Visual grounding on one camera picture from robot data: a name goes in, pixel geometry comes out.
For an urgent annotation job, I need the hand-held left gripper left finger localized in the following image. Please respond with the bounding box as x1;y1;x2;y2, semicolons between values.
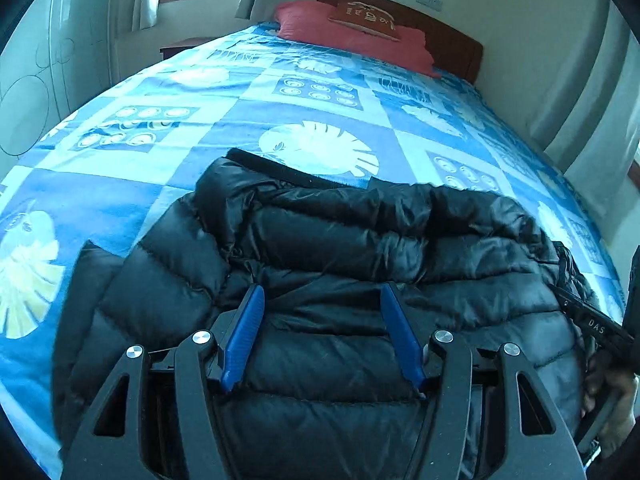
60;284;266;480

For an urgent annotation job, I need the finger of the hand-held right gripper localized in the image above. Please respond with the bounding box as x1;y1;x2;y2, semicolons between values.
546;281;582;318

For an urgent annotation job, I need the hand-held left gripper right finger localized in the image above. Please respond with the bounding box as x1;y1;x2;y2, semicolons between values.
380;282;587;480

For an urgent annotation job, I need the black puffer jacket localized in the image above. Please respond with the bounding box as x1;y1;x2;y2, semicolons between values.
50;147;601;480

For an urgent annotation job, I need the person's right hand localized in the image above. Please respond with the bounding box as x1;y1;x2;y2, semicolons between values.
582;355;640;454

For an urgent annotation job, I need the blue patterned bed sheet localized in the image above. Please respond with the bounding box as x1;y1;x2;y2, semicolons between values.
0;20;628;480

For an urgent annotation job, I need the wooden headboard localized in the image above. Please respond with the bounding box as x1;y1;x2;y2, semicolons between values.
316;0;485;86

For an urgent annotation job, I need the wooden nightstand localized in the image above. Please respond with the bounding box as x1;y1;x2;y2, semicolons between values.
160;37;212;62

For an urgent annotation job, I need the red pillow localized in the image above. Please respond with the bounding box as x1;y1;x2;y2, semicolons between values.
274;0;443;78

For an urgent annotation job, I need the small brown cushion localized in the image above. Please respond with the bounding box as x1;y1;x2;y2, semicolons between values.
327;1;403;42

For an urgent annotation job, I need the white patterned wardrobe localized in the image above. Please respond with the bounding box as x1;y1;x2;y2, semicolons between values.
0;0;132;157

